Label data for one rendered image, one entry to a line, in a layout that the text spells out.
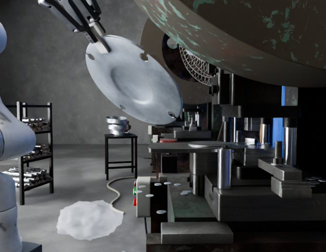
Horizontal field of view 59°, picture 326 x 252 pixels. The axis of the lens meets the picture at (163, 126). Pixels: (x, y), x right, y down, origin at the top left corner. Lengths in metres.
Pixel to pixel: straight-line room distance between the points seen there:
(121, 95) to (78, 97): 6.86
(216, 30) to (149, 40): 1.83
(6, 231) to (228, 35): 0.83
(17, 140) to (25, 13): 7.54
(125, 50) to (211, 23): 0.35
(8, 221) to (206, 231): 0.60
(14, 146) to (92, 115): 6.66
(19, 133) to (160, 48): 1.42
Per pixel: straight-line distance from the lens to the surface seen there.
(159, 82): 0.69
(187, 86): 2.15
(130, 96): 0.81
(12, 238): 1.02
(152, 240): 0.62
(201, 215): 0.68
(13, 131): 0.97
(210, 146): 0.78
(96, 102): 7.57
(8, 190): 0.98
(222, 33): 0.38
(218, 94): 0.79
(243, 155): 0.80
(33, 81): 8.06
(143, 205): 1.08
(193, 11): 0.37
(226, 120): 1.71
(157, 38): 2.20
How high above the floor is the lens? 0.88
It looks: 3 degrees down
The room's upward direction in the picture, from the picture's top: straight up
